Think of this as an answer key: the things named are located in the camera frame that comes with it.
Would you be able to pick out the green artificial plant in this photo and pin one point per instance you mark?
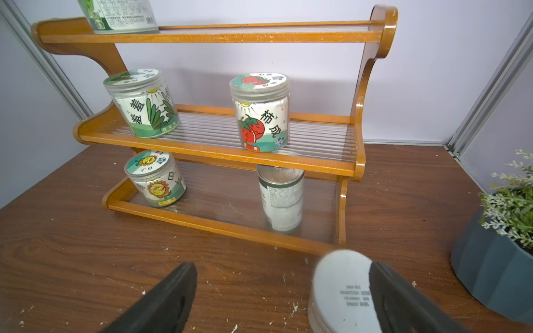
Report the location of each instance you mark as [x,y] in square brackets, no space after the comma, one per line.
[507,209]

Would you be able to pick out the mimosa seed jar green label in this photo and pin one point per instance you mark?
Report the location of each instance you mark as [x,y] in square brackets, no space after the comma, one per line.
[144,99]

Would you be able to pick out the strawberry seed jar red label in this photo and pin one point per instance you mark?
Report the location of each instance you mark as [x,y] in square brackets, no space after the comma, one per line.
[261,102]

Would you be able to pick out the sunflower seed jar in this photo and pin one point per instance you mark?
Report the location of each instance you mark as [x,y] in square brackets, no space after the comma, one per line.
[157,177]

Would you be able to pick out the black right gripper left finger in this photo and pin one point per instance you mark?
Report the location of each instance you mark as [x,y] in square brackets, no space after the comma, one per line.
[165,308]

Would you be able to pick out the white-lid seed jar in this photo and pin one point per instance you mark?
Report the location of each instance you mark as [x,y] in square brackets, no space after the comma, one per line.
[119,16]
[340,297]

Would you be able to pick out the metal can green label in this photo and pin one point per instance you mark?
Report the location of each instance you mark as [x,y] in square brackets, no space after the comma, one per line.
[282,196]

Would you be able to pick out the orange wooden three-tier shelf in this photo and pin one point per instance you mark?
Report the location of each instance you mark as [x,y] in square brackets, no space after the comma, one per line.
[326,147]

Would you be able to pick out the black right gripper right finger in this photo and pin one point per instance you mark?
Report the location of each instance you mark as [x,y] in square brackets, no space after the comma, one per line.
[401,308]

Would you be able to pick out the blue-grey plant pot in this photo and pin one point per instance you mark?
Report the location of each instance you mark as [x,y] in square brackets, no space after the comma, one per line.
[495,270]

